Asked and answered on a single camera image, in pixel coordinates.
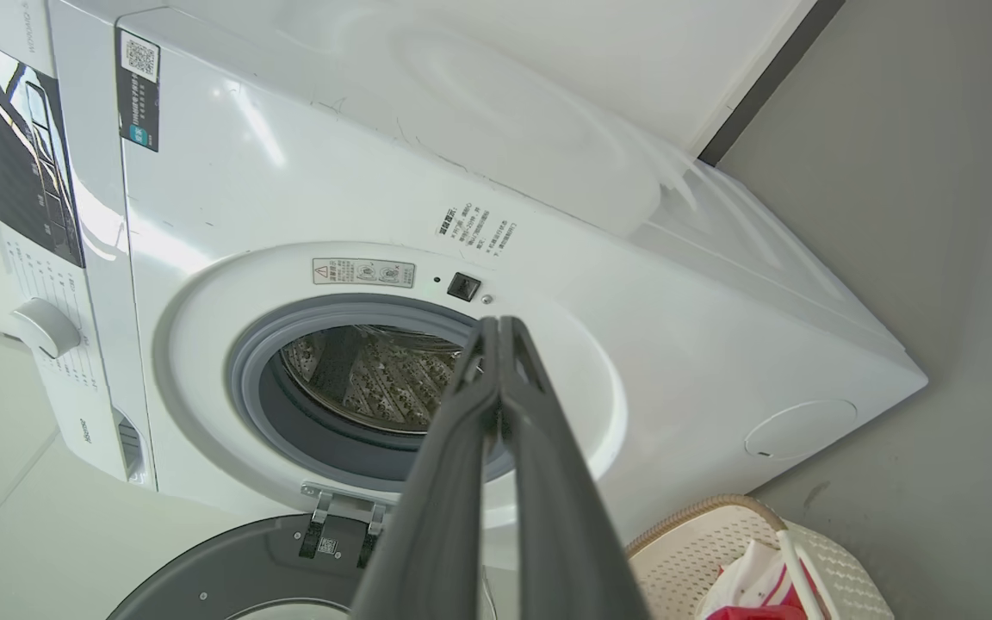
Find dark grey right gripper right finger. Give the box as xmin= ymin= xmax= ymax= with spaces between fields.
xmin=500 ymin=316 xmax=652 ymax=620

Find cream perforated laundry basket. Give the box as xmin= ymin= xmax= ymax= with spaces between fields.
xmin=625 ymin=494 xmax=897 ymax=620

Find small printed text sticker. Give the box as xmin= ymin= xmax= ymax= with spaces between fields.
xmin=436 ymin=205 xmax=518 ymax=255

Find grey warning label sticker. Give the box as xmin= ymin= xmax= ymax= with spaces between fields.
xmin=313 ymin=258 xmax=416 ymax=288

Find black glossy control display panel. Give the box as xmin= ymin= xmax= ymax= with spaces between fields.
xmin=0 ymin=22 xmax=86 ymax=268

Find round white filter cover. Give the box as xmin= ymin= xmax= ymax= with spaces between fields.
xmin=744 ymin=399 xmax=859 ymax=460

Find dark QR label sticker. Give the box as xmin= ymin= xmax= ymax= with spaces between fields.
xmin=115 ymin=28 xmax=161 ymax=153

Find silver metal door hinge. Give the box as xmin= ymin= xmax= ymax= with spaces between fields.
xmin=298 ymin=482 xmax=389 ymax=569

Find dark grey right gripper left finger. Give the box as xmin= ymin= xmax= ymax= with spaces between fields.
xmin=350 ymin=317 xmax=502 ymax=620

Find black round washer door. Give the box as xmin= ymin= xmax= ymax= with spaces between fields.
xmin=104 ymin=514 xmax=497 ymax=620

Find grey rubber door gasket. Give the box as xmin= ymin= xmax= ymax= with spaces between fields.
xmin=227 ymin=293 xmax=518 ymax=493

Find stainless steel washing machine drum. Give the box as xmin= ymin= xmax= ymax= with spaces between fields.
xmin=279 ymin=324 xmax=484 ymax=434

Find white washing machine dial knob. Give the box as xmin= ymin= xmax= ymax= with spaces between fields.
xmin=12 ymin=298 xmax=82 ymax=359

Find red and white garment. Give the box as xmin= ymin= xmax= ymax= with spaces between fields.
xmin=698 ymin=538 xmax=833 ymax=620

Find black baseboard strip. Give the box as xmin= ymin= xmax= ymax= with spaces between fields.
xmin=698 ymin=0 xmax=846 ymax=166

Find white front-load washing machine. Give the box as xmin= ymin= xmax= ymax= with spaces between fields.
xmin=0 ymin=0 xmax=929 ymax=574

